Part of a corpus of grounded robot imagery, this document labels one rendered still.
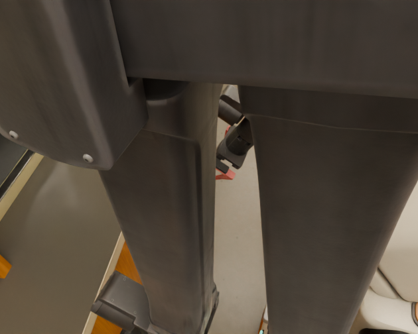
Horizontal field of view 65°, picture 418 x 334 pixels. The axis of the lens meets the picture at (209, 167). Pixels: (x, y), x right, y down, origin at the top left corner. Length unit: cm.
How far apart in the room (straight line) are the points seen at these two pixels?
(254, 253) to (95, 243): 115
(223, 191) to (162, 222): 186
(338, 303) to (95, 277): 64
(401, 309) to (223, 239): 145
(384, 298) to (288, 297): 28
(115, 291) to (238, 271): 137
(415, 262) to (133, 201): 30
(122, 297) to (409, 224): 32
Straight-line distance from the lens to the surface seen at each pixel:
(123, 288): 44
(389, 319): 47
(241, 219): 192
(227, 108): 68
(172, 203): 16
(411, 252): 38
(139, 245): 22
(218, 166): 74
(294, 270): 17
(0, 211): 94
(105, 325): 95
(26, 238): 89
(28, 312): 80
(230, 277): 176
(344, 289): 18
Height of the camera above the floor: 162
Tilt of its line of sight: 49 degrees down
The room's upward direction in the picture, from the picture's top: straight up
